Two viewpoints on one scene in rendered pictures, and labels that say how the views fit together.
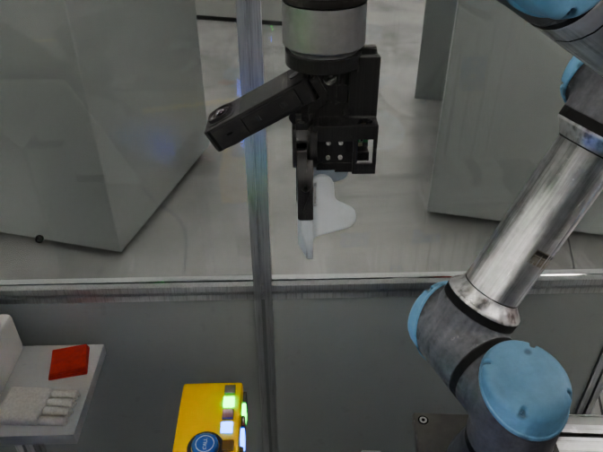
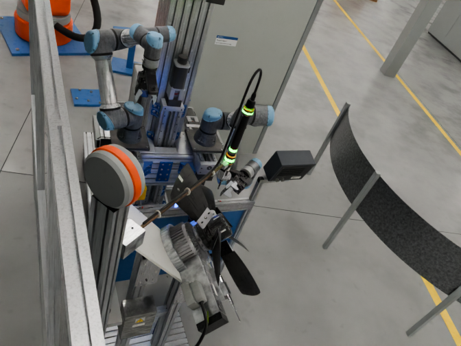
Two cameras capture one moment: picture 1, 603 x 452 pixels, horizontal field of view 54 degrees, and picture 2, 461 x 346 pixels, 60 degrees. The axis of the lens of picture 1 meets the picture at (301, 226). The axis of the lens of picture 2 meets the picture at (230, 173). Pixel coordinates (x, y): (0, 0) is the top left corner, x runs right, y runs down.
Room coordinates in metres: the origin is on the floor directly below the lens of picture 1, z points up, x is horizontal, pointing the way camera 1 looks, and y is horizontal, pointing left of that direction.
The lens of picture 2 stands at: (1.02, 1.65, 2.58)
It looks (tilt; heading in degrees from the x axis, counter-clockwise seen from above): 39 degrees down; 236
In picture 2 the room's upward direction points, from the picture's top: 22 degrees clockwise
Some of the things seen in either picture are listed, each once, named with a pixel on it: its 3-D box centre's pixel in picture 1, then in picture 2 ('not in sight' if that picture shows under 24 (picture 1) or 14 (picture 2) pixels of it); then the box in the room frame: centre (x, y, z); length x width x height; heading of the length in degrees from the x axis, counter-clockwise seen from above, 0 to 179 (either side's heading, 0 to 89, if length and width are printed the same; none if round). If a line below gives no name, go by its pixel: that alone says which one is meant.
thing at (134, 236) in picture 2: not in sight; (125, 239); (0.77, 0.87, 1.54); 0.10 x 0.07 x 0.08; 37
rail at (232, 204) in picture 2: not in sight; (188, 208); (0.18, 0.13, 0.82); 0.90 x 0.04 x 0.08; 2
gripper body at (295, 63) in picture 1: (329, 108); (147, 75); (0.53, -0.03, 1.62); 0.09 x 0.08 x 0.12; 92
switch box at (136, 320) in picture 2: not in sight; (136, 317); (0.60, 0.73, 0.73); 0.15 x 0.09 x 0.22; 2
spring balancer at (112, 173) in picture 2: not in sight; (114, 176); (0.85, 0.93, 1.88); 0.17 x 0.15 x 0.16; 92
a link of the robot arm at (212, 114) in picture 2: not in sight; (212, 119); (0.00, -0.27, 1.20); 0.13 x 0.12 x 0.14; 177
